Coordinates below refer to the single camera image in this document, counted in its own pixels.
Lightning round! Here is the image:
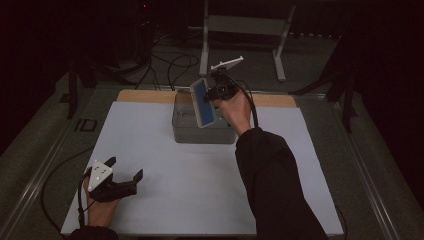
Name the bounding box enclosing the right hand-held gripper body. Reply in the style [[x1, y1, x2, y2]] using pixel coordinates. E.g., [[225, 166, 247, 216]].
[[206, 55, 245, 102]]

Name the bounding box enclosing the black square floor bracket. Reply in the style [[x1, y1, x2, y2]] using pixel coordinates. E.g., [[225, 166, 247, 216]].
[[73, 117, 99, 133]]

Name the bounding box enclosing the grey metal stand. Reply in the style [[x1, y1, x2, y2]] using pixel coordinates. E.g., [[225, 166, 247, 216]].
[[198, 0, 297, 83]]

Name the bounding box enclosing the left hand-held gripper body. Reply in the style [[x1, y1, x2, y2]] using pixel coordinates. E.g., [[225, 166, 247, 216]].
[[86, 160, 139, 204]]

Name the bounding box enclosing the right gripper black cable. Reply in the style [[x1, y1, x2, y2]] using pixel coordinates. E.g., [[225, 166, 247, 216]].
[[220, 70, 349, 240]]

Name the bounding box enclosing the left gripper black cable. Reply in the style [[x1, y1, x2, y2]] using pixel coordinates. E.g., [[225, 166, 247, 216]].
[[40, 145, 96, 235]]

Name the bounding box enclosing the white table mat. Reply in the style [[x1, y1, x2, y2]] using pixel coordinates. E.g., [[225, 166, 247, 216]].
[[60, 100, 345, 236]]

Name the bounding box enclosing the black tripod stand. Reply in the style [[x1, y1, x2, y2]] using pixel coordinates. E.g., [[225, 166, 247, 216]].
[[289, 31, 360, 134], [59, 49, 99, 120]]

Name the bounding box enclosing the person's left hand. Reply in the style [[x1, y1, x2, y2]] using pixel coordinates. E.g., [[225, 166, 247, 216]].
[[82, 176, 122, 229]]

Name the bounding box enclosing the metal frame rail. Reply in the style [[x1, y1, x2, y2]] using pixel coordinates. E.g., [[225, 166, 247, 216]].
[[0, 84, 101, 239], [328, 96, 403, 240]]

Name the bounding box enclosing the person's right hand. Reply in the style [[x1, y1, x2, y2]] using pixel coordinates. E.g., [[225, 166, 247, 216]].
[[213, 90, 254, 137]]

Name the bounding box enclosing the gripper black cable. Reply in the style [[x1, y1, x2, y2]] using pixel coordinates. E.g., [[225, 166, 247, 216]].
[[40, 145, 96, 235], [220, 70, 349, 240]]

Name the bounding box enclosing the transparent plastic box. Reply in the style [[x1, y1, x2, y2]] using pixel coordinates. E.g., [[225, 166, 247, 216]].
[[171, 89, 241, 145]]

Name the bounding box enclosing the black floor cable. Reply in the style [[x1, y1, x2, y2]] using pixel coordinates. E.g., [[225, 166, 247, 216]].
[[134, 31, 168, 92], [166, 53, 201, 92]]

